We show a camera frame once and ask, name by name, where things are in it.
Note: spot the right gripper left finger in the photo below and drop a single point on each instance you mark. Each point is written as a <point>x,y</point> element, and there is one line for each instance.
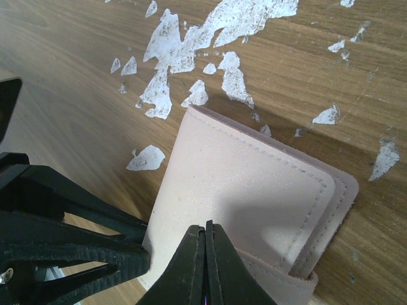
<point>183,280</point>

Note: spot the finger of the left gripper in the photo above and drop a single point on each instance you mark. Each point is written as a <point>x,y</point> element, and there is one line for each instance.
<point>30,243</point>
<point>44,192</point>

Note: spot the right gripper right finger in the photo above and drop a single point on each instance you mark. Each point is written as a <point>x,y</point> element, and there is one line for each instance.
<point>228,280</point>

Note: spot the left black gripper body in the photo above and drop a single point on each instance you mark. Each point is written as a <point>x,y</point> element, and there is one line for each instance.
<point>9,92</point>

